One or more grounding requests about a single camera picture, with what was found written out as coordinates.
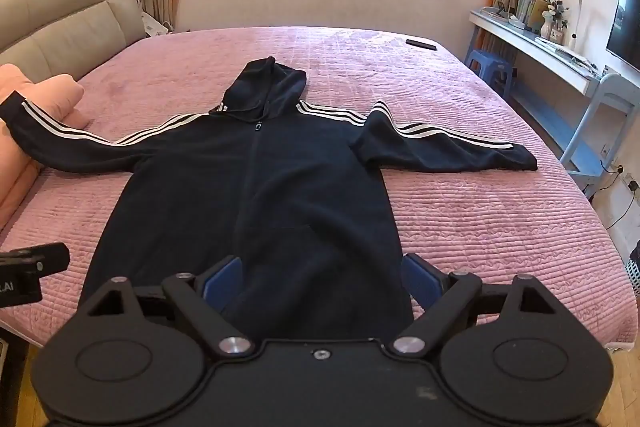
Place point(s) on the dark navy striped-sleeve hoodie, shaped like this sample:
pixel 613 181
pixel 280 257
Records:
pixel 250 182

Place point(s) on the flat screen television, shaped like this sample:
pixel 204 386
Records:
pixel 625 22

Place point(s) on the folded pink quilt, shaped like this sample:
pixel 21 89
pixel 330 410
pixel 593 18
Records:
pixel 50 99

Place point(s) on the vase with flowers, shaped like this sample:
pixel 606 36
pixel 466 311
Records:
pixel 552 14

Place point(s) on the polka dot cloth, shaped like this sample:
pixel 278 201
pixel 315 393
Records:
pixel 634 269

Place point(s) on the white bedside items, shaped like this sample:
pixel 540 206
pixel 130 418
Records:
pixel 154 24

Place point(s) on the papers on desk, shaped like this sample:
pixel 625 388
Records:
pixel 570 57

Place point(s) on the beige padded headboard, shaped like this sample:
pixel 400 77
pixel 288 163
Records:
pixel 65 17

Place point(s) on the wall socket with plug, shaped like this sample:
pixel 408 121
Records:
pixel 631 182

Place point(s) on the bed with pink bedspread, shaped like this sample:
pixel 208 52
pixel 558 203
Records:
pixel 475 217

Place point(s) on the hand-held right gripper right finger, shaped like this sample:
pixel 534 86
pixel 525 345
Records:
pixel 419 282

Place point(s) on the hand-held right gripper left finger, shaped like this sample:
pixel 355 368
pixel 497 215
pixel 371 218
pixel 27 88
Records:
pixel 226 284

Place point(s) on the blue plastic stool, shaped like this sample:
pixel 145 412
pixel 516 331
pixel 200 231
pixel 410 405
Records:
pixel 489 62

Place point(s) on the row of books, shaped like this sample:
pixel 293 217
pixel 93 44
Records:
pixel 527 9

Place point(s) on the light blue chair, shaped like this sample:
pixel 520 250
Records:
pixel 607 102

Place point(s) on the black remote control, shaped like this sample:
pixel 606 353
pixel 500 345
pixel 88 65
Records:
pixel 421 44

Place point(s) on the long white desk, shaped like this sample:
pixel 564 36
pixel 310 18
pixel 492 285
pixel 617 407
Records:
pixel 530 52

